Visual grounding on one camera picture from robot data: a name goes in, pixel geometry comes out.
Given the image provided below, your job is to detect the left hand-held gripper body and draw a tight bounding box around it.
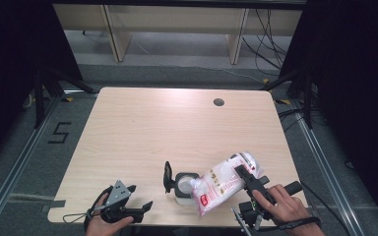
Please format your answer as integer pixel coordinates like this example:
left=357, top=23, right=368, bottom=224
left=99, top=179, right=144, bottom=225

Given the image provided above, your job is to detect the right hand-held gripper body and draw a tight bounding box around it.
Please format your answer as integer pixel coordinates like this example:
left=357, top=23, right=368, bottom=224
left=231, top=175, right=304, bottom=236

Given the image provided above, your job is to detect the white plastic bag red label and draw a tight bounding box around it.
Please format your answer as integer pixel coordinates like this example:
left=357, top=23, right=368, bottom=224
left=190, top=150, right=265, bottom=217

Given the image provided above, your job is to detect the clear jar with black lid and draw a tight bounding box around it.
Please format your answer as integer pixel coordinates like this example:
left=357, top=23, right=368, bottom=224
left=162, top=160, right=201, bottom=207

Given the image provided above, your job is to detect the person's left hand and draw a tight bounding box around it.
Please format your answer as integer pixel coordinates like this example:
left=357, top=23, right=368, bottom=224
left=85, top=193, right=135, bottom=236

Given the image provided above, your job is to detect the person's right hand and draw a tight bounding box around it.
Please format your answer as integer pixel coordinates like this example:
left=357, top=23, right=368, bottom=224
left=252, top=183, right=311, bottom=226

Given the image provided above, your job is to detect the grey tape strip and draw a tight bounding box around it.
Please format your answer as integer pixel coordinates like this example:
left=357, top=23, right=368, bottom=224
left=40, top=199, right=67, bottom=213

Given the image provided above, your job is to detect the black stand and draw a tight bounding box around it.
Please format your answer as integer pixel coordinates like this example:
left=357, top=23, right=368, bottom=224
left=32, top=67, right=96, bottom=130
left=261, top=69, right=320, bottom=130

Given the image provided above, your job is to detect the black curtain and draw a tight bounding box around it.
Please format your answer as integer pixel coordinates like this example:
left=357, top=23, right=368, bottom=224
left=279, top=0, right=378, bottom=228
left=0, top=0, right=84, bottom=172

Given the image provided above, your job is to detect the light wooden shelf unit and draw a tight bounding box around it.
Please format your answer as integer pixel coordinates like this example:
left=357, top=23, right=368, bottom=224
left=52, top=3, right=305, bottom=65

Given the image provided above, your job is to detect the black lanyard cord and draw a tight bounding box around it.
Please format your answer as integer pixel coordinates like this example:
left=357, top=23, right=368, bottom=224
left=62, top=185, right=114, bottom=232

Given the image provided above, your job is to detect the black wrist strap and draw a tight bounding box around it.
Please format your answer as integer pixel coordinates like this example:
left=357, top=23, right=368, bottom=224
left=259, top=215, right=323, bottom=232

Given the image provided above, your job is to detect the black cable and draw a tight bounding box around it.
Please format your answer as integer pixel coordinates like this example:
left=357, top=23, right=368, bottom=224
left=241, top=35, right=283, bottom=71
left=255, top=8, right=289, bottom=57
left=277, top=107, right=310, bottom=133
left=299, top=181, right=352, bottom=236

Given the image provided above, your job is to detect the aluminium floor rail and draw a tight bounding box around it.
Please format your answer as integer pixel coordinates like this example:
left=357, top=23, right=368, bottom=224
left=0, top=88, right=99, bottom=236
left=289, top=98, right=378, bottom=236

